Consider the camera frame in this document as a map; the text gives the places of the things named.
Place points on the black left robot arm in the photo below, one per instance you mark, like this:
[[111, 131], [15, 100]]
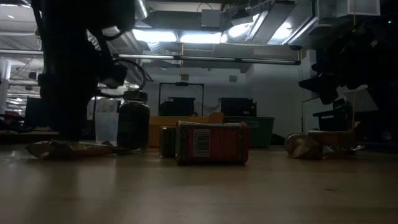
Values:
[[71, 31]]

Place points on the ceiling light panel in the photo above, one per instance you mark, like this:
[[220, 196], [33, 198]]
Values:
[[200, 38], [154, 35]]

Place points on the clear plastic bin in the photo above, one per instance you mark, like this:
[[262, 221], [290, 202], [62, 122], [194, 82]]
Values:
[[105, 124]]

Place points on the red spice tin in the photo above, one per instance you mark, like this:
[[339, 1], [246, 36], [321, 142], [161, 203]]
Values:
[[217, 143]]

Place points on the pink candy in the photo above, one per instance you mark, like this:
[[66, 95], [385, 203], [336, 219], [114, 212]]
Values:
[[334, 138]]

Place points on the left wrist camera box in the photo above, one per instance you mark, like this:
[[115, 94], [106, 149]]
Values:
[[113, 76]]

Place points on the green-lidded spice jar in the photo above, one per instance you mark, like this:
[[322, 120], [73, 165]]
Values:
[[168, 141], [133, 121]]

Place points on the brown foil spice packet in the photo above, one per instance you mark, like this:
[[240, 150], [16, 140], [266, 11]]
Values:
[[303, 146], [68, 150]]

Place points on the long horizontal metal rail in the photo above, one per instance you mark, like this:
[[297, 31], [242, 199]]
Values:
[[211, 58]]

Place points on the black monitor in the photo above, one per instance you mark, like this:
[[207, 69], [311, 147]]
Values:
[[237, 107], [180, 107]]

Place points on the yellow plastic bin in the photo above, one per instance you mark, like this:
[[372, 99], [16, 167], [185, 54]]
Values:
[[161, 132]]

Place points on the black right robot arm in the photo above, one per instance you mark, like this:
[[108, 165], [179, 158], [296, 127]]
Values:
[[367, 53]]

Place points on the green plastic bin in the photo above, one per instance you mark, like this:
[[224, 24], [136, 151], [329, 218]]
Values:
[[259, 132]]

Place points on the black workstation frame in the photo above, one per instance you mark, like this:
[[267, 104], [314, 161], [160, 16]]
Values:
[[182, 84]]

